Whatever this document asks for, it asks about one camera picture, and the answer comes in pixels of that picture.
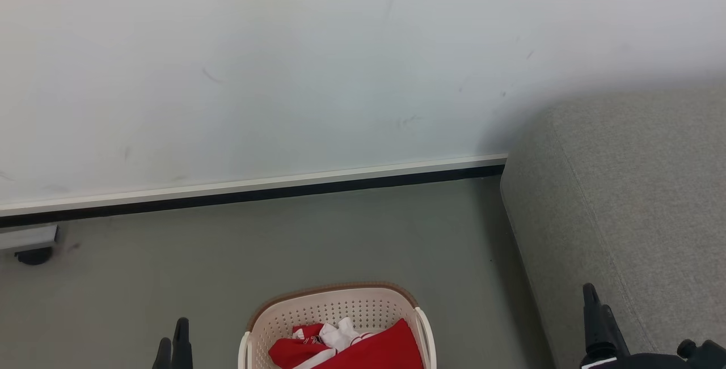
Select red and white shirt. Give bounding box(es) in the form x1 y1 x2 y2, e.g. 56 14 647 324
268 317 376 369

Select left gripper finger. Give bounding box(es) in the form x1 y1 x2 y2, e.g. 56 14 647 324
172 317 194 369
151 337 173 369

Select black caster wheel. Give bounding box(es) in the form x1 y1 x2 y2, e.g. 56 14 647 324
15 247 54 266

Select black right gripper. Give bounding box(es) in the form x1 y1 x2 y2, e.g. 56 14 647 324
579 283 726 369

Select white and black baseboard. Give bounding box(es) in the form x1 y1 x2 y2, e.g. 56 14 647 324
0 154 508 228

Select white box with black wheel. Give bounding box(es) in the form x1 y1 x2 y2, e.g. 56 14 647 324
0 224 60 254

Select red shorts with white trim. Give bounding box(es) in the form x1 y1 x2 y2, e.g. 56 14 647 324
311 318 425 369

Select grey fabric sofa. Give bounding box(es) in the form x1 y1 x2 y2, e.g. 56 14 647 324
500 87 726 369

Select cream perforated laundry basket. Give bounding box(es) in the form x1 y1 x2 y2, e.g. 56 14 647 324
238 282 437 369

